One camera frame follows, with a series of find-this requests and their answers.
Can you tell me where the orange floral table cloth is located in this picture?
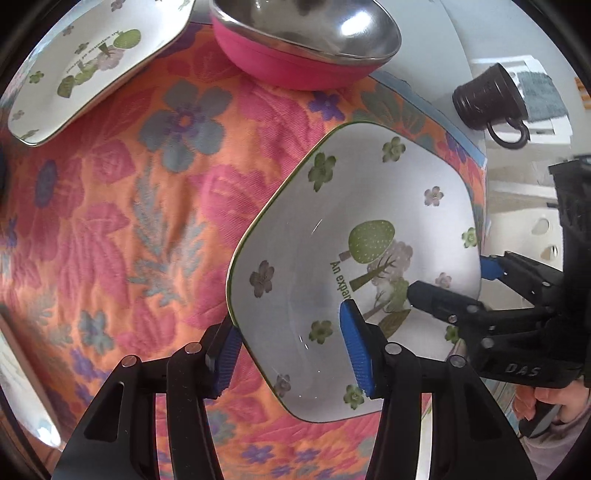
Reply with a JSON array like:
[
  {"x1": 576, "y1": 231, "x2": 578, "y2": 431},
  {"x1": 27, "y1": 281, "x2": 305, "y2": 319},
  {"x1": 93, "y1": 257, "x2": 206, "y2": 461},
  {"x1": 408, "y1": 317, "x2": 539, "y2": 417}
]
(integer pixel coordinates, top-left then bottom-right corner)
[{"x1": 0, "y1": 21, "x2": 488, "y2": 480}]

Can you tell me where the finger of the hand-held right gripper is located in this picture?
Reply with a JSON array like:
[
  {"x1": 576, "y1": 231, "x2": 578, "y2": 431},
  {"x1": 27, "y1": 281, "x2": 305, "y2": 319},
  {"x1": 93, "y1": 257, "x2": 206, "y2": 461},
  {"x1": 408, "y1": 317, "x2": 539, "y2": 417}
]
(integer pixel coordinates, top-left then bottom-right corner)
[
  {"x1": 406, "y1": 279, "x2": 555, "y2": 356},
  {"x1": 480, "y1": 250, "x2": 566, "y2": 308}
]

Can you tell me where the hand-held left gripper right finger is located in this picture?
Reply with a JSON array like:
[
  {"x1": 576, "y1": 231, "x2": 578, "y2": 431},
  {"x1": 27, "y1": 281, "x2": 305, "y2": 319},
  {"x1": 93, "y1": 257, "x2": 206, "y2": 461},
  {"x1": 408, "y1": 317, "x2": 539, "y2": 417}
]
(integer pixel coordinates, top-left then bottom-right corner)
[{"x1": 338, "y1": 299, "x2": 539, "y2": 480}]

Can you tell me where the white floral square plate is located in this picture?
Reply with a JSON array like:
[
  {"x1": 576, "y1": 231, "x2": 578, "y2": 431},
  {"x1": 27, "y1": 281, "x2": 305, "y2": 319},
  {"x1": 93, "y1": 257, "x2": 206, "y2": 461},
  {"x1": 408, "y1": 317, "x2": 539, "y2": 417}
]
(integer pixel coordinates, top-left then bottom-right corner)
[
  {"x1": 7, "y1": 0, "x2": 197, "y2": 147},
  {"x1": 225, "y1": 121, "x2": 485, "y2": 423}
]

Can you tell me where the white chair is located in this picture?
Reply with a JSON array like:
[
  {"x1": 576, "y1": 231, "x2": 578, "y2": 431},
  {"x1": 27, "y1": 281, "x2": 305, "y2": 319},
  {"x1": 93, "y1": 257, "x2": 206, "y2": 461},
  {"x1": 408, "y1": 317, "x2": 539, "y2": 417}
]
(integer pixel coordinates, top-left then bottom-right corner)
[{"x1": 485, "y1": 152, "x2": 566, "y2": 296}]

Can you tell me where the pink steel bowl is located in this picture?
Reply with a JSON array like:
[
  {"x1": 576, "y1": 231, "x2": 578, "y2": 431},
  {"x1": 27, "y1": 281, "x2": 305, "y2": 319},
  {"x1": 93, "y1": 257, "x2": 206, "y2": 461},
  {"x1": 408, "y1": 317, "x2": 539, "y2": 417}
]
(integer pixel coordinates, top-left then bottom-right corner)
[{"x1": 209, "y1": 0, "x2": 402, "y2": 92}]

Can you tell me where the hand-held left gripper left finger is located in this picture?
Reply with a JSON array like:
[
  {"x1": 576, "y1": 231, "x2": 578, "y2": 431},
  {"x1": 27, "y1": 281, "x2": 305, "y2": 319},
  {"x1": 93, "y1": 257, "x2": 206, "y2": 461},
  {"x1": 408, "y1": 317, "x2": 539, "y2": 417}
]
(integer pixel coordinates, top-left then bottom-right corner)
[{"x1": 51, "y1": 316, "x2": 243, "y2": 480}]

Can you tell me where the dark brown mug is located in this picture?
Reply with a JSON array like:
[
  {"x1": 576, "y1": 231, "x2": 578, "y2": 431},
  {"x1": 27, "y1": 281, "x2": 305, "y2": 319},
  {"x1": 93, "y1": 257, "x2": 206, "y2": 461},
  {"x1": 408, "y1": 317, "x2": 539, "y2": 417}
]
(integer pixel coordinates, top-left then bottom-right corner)
[{"x1": 452, "y1": 63, "x2": 529, "y2": 148}]

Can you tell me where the grey towel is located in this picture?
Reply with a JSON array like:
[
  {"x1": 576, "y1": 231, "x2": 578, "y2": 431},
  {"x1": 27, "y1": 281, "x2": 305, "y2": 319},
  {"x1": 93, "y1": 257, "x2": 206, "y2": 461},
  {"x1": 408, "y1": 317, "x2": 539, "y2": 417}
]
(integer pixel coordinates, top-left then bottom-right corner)
[{"x1": 510, "y1": 69, "x2": 568, "y2": 121}]

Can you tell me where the person's right hand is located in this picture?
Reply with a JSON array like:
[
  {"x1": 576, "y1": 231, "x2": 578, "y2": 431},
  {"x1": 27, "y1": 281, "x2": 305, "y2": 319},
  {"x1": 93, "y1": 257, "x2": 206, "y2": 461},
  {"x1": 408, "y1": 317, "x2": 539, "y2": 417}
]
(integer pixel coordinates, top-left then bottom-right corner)
[{"x1": 513, "y1": 385, "x2": 591, "y2": 420}]

